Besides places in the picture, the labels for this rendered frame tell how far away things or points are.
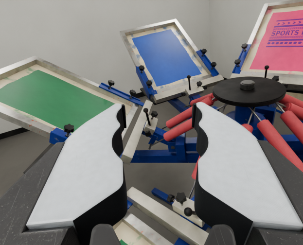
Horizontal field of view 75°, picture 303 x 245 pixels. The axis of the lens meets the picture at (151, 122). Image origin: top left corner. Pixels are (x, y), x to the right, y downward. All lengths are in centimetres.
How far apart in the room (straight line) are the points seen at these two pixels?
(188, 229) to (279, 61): 141
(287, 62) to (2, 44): 388
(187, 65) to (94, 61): 255
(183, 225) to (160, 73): 121
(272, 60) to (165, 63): 83
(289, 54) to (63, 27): 331
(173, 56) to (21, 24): 281
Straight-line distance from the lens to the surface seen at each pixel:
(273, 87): 105
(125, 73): 418
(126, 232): 93
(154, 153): 126
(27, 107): 120
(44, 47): 403
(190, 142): 116
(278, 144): 90
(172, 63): 178
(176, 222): 81
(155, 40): 198
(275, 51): 189
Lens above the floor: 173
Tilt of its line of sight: 31 degrees down
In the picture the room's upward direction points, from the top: 11 degrees counter-clockwise
